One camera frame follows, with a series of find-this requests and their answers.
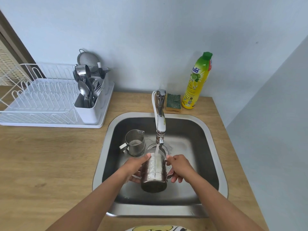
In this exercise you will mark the person's right hand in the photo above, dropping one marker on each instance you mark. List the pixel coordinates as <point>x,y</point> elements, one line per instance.
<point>181,165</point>

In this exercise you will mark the person's left hand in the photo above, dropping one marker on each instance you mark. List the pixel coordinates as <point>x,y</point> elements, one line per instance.
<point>131,165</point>

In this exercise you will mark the person's left thumb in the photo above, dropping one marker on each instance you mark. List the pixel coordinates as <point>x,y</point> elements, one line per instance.
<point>145,158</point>

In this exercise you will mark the person's right thumb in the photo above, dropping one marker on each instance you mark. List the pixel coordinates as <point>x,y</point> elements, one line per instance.
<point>169,160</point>

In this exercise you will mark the tall steel pitcher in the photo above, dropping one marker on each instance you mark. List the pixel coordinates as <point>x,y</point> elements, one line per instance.
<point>154,173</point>

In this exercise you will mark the person's left forearm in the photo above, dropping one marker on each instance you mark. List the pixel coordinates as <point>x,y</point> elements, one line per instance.
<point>96,202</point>

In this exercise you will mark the person's right forearm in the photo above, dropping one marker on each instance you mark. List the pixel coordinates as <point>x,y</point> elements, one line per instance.
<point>216,204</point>

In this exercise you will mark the small steel milk pitcher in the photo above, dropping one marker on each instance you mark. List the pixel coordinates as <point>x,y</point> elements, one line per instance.
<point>134,143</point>

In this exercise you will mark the stainless steel sink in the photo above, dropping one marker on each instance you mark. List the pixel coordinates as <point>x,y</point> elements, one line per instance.
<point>192,141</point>

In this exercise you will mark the chrome and white faucet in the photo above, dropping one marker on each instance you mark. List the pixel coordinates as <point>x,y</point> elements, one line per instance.
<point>160,117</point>

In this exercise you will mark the green and yellow sponge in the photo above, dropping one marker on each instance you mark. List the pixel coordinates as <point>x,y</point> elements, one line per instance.
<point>173,102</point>

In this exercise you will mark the white plastic drain tray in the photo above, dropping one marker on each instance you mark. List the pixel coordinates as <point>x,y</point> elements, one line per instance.
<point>105,103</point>

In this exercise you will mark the white cutlery holder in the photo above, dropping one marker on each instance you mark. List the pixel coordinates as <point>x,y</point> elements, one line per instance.
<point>89,113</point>

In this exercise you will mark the yellow dish soap bottle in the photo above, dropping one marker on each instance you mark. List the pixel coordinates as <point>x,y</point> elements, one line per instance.
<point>196,81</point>

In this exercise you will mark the bunch of steel cutlery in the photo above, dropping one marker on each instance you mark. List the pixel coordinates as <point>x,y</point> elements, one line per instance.
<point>87,91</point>

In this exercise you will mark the shiny steel cup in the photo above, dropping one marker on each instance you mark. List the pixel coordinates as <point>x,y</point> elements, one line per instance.
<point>82,69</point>

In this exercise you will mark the metal mesh strainer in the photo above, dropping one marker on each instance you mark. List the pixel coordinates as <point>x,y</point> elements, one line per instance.
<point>84,58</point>

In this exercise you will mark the brown door frame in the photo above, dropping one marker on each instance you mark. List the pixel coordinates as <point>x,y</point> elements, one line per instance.
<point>16,45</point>

